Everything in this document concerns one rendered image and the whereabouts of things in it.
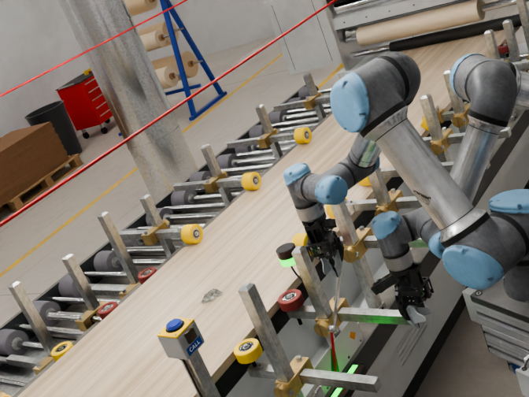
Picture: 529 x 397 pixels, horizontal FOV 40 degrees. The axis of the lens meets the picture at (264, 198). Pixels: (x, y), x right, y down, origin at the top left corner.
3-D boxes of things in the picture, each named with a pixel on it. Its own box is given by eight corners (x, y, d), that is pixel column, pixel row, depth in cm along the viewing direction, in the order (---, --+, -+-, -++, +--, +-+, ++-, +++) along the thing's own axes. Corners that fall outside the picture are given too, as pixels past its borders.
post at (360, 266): (388, 319, 244) (343, 195, 227) (384, 325, 242) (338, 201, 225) (379, 319, 246) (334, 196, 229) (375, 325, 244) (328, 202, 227)
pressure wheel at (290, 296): (316, 317, 234) (305, 287, 230) (305, 332, 228) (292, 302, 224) (297, 315, 239) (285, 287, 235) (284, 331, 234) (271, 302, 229)
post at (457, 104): (482, 171, 311) (453, 67, 295) (480, 175, 309) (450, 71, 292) (475, 172, 314) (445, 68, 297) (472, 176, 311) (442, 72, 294)
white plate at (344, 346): (364, 339, 230) (355, 313, 227) (326, 395, 212) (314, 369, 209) (363, 339, 230) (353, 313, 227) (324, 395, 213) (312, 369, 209)
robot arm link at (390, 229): (404, 215, 189) (374, 228, 189) (416, 250, 192) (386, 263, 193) (395, 205, 196) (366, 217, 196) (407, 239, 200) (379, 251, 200)
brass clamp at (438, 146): (456, 139, 290) (453, 128, 288) (444, 154, 281) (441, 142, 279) (442, 140, 294) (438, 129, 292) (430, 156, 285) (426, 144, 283)
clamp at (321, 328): (350, 310, 225) (345, 297, 223) (331, 338, 216) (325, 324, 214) (335, 309, 229) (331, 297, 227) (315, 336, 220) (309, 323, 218)
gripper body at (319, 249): (311, 264, 203) (297, 228, 199) (316, 249, 211) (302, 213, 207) (337, 259, 201) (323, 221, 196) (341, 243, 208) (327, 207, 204)
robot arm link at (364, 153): (412, 25, 163) (353, 150, 204) (379, 45, 158) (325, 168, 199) (449, 58, 159) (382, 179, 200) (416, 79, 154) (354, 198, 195)
